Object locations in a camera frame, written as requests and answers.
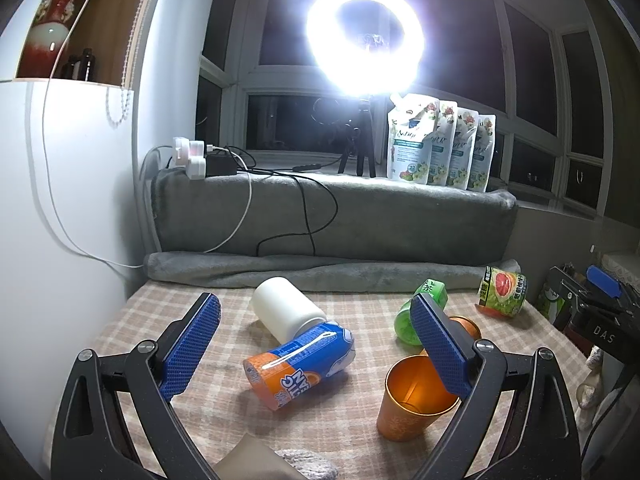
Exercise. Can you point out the grey knitted cloth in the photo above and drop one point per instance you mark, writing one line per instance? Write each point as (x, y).
(310, 466)

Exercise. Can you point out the blue and orange printed cup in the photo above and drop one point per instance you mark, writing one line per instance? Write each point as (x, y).
(300, 367)

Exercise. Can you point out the beige checked cloth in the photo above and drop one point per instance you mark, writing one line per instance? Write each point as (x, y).
(345, 430)

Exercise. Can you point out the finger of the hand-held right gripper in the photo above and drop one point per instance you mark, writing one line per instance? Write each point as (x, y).
(604, 279)
(565, 292)

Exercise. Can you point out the black tripod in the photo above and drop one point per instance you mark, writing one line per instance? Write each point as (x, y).
(361, 135)

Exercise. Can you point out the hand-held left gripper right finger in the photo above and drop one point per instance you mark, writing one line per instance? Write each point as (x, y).
(440, 352)

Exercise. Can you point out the orange metal cup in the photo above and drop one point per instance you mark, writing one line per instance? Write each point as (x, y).
(410, 410)
(467, 330)

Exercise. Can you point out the dark bottle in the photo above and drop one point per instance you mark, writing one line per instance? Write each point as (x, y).
(84, 65)

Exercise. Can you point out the red and white vase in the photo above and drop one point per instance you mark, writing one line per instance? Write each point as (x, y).
(47, 35)

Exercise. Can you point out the grey blanket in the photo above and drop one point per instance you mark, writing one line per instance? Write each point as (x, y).
(400, 220)

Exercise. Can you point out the white power strip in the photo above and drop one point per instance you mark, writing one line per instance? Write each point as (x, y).
(192, 160)

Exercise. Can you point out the green and white packet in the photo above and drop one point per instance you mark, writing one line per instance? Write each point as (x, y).
(551, 305)

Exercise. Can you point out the white cup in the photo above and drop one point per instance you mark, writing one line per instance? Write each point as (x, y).
(285, 312)

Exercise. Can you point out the black power adapter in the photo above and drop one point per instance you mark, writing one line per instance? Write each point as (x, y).
(221, 165)

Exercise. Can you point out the white window frame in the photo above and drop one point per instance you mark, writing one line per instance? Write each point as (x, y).
(480, 50)

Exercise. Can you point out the wooden wall shelf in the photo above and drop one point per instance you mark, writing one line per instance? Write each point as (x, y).
(107, 30)

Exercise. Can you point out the green plastic bottle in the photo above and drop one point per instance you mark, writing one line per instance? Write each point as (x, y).
(406, 324)

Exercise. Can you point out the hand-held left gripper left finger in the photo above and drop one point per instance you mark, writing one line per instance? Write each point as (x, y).
(190, 347)

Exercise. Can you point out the white floral refill pouch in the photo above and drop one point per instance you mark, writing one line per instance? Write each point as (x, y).
(462, 155)
(484, 160)
(442, 150)
(407, 145)

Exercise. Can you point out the grapefruit printed cup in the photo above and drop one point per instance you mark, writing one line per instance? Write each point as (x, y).
(502, 292)

